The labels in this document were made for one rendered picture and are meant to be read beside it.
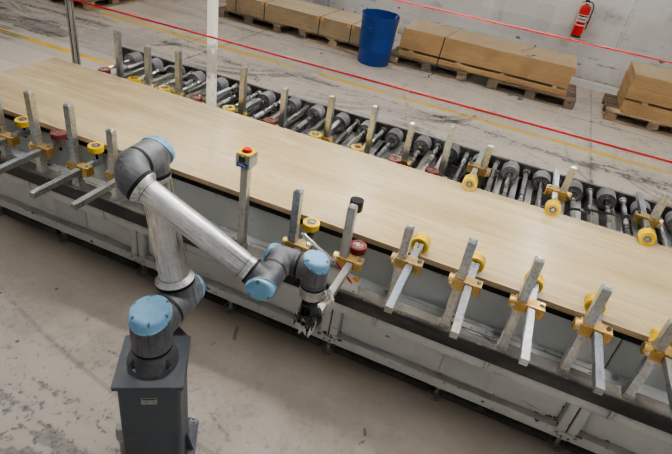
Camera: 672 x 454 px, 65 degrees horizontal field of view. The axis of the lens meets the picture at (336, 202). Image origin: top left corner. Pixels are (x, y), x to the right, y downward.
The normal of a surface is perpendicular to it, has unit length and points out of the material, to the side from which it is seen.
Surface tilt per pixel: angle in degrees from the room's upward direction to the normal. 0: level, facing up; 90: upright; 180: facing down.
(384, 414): 0
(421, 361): 90
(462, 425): 0
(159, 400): 90
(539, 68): 90
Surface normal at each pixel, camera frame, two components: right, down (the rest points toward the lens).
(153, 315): 0.11, -0.80
